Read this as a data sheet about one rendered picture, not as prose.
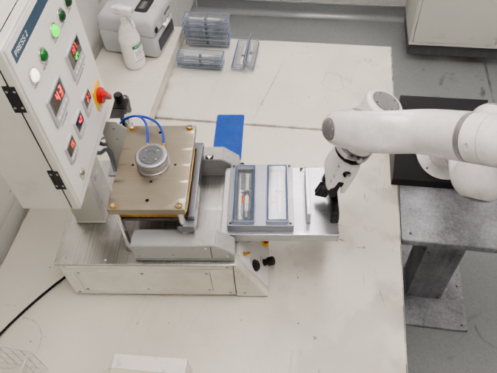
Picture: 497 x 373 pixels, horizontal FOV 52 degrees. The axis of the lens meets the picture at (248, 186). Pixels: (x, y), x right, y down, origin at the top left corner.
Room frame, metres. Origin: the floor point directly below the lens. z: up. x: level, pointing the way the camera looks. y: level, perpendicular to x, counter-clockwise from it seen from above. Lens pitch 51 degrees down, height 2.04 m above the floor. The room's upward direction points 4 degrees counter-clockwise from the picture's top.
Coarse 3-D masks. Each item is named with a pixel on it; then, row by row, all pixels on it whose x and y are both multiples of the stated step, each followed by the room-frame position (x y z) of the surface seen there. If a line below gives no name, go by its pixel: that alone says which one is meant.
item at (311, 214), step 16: (304, 176) 0.87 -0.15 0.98; (320, 176) 0.87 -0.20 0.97; (224, 192) 0.84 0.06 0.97; (304, 192) 0.82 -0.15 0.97; (224, 208) 0.79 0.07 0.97; (304, 208) 0.77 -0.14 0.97; (320, 208) 0.77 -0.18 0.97; (224, 224) 0.74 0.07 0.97; (304, 224) 0.72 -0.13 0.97; (320, 224) 0.72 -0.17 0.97; (336, 224) 0.72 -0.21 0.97; (240, 240) 0.70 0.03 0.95; (256, 240) 0.70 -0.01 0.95; (272, 240) 0.70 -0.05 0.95; (288, 240) 0.69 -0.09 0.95; (304, 240) 0.69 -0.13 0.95; (320, 240) 0.69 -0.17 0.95; (336, 240) 0.68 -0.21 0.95
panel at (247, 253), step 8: (240, 248) 0.70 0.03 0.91; (248, 248) 0.72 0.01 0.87; (256, 248) 0.75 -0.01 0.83; (264, 248) 0.77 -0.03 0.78; (240, 256) 0.68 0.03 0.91; (248, 256) 0.70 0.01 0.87; (256, 256) 0.72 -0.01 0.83; (264, 256) 0.75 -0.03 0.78; (248, 264) 0.68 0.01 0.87; (256, 272) 0.67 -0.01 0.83; (264, 272) 0.70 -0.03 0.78; (264, 280) 0.67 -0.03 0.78
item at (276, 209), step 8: (272, 168) 0.88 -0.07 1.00; (280, 168) 0.88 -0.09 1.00; (272, 176) 0.86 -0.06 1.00; (280, 176) 0.85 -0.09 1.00; (272, 184) 0.83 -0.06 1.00; (280, 184) 0.83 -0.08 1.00; (272, 192) 0.80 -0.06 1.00; (280, 192) 0.80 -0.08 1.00; (272, 200) 0.78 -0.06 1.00; (280, 200) 0.78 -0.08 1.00; (272, 208) 0.75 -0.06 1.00; (280, 208) 0.75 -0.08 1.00; (272, 216) 0.73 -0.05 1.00; (280, 216) 0.73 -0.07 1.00
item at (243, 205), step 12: (240, 168) 0.89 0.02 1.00; (252, 168) 0.89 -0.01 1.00; (240, 180) 0.85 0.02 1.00; (252, 180) 0.85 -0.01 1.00; (240, 192) 0.81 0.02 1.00; (252, 192) 0.81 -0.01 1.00; (240, 204) 0.77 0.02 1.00; (252, 204) 0.77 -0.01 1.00; (240, 216) 0.73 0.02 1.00; (252, 216) 0.73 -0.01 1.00
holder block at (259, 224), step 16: (256, 176) 0.87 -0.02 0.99; (288, 176) 0.86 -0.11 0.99; (256, 192) 0.81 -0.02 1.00; (288, 192) 0.81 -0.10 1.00; (256, 208) 0.76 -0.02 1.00; (288, 208) 0.76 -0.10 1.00; (240, 224) 0.72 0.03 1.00; (256, 224) 0.71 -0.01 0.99; (272, 224) 0.71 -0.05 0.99; (288, 224) 0.71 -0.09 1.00
